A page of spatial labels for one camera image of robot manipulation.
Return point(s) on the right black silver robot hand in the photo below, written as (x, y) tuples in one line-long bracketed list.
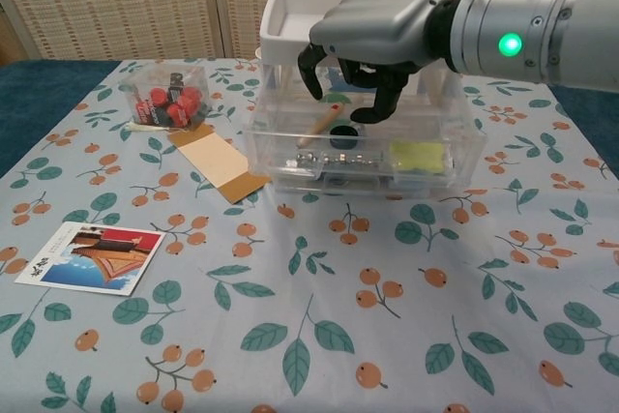
[(382, 21)]

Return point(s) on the wooden stick tool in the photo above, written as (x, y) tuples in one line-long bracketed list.
[(320, 125)]

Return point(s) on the clear plastic box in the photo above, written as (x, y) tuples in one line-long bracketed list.
[(271, 156)]

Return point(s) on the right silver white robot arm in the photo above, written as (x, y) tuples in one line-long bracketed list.
[(532, 21)]

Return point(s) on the white plastic drawer organizer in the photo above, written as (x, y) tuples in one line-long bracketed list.
[(290, 11)]

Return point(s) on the clear plastic container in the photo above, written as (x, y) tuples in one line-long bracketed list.
[(300, 189)]

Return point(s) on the black round lid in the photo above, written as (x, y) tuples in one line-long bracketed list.
[(345, 136)]

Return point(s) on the yellow sticky note pad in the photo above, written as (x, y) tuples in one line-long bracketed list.
[(418, 157)]

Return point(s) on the silver metal clips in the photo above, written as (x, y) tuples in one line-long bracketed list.
[(333, 158)]

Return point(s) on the tan and beige card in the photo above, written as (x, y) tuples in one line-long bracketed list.
[(213, 159)]

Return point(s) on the clear box of red caps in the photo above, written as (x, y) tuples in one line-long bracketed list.
[(167, 98)]

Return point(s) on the woven bamboo folding screen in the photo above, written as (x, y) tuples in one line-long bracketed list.
[(121, 2)]

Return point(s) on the floral leaf print tablecloth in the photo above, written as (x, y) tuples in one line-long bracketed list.
[(309, 311)]

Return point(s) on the teal padded table cover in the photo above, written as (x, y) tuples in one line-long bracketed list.
[(38, 94)]

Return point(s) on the colourful picture postcard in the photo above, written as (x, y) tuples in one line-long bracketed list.
[(92, 258)]

